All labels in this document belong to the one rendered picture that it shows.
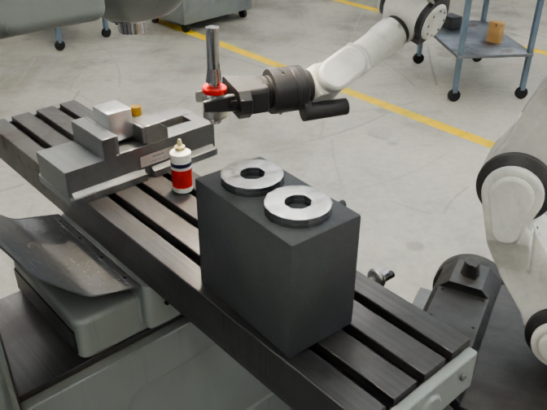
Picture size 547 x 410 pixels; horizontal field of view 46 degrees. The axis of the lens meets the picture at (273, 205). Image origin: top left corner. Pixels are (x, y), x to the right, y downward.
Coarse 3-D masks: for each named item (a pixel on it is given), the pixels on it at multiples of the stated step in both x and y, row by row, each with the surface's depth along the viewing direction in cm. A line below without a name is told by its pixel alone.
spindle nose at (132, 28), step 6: (120, 24) 109; (126, 24) 109; (132, 24) 109; (138, 24) 109; (144, 24) 110; (120, 30) 110; (126, 30) 109; (132, 30) 109; (138, 30) 109; (144, 30) 110
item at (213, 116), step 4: (204, 96) 121; (208, 96) 121; (212, 96) 120; (216, 96) 120; (220, 96) 121; (204, 100) 122; (204, 112) 123; (208, 112) 122; (212, 112) 122; (216, 112) 122; (220, 112) 122; (224, 112) 123; (204, 116) 124; (208, 116) 123; (212, 116) 123; (216, 116) 123; (220, 116) 123; (224, 116) 123; (212, 120) 123; (216, 120) 123
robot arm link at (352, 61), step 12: (348, 48) 127; (360, 48) 129; (336, 60) 126; (348, 60) 126; (360, 60) 127; (324, 72) 124; (336, 72) 125; (348, 72) 126; (360, 72) 127; (324, 84) 125; (336, 84) 125; (348, 84) 126
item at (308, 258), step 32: (256, 160) 95; (224, 192) 90; (256, 192) 88; (288, 192) 87; (320, 192) 87; (224, 224) 91; (256, 224) 84; (288, 224) 82; (320, 224) 83; (352, 224) 85; (224, 256) 94; (256, 256) 86; (288, 256) 80; (320, 256) 83; (352, 256) 88; (224, 288) 97; (256, 288) 89; (288, 288) 82; (320, 288) 86; (352, 288) 91; (256, 320) 92; (288, 320) 85; (320, 320) 89; (288, 352) 88
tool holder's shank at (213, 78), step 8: (208, 32) 116; (216, 32) 116; (208, 40) 116; (216, 40) 116; (208, 48) 117; (216, 48) 117; (208, 56) 118; (216, 56) 118; (208, 64) 119; (216, 64) 119; (208, 72) 120; (216, 72) 119; (208, 80) 120; (216, 80) 120; (216, 88) 121
